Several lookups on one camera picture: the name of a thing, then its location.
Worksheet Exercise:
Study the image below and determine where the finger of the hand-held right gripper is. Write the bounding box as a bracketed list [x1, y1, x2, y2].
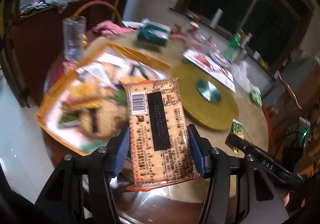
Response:
[228, 135, 305, 189]

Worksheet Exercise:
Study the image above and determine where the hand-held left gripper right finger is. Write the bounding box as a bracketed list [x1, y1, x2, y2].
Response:
[187, 125, 290, 224]

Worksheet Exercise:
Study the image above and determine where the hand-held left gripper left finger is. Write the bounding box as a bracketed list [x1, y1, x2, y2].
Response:
[35, 126, 130, 224]

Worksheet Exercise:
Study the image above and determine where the clear rice cracker packet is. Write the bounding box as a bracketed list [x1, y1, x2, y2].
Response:
[75, 100, 128, 139]

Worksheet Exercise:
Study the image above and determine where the green pea packet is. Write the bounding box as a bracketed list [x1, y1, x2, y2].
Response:
[224, 118, 245, 154]

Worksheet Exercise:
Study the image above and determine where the orange cracker packet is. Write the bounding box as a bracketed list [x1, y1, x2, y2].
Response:
[117, 75, 152, 88]
[124, 78, 200, 192]

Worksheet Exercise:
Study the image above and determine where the small green snack packet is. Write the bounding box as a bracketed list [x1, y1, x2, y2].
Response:
[58, 113, 80, 129]

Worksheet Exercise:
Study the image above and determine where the yellow snack packet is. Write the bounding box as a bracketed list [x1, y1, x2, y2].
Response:
[67, 82, 100, 100]

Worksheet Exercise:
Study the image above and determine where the golden tray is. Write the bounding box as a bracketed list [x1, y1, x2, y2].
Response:
[35, 39, 173, 156]

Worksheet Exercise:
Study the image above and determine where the wooden chair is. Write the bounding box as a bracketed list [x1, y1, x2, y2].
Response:
[275, 70, 303, 112]

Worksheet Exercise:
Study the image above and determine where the green cloth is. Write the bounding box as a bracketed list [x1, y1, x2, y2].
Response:
[250, 87, 263, 107]

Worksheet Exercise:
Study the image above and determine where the printed flyer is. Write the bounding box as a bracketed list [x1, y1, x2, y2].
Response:
[182, 49, 237, 93]

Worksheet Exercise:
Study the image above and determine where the patterned bowl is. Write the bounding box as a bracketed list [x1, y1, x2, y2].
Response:
[209, 49, 233, 67]

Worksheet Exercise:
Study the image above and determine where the clear plastic container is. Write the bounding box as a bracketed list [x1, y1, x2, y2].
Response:
[186, 34, 213, 50]

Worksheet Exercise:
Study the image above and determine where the green plastic bottle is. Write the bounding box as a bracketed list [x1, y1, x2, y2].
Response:
[224, 30, 244, 61]

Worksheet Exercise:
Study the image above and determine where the teal tissue pack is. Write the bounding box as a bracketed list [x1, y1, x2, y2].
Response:
[136, 20, 172, 47]

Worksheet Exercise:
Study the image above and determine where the clear plastic cup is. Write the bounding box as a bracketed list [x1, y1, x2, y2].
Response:
[62, 16, 87, 62]

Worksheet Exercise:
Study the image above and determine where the pink cloth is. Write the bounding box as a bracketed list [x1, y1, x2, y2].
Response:
[92, 20, 135, 37]

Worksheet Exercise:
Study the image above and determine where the white paper roll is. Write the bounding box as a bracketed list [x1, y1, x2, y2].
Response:
[210, 8, 223, 28]

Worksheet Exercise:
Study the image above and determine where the dark wooden cabinet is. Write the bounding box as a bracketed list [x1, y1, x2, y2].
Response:
[10, 2, 100, 105]

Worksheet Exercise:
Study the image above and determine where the rattan chair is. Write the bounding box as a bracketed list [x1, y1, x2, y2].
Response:
[72, 0, 123, 30]

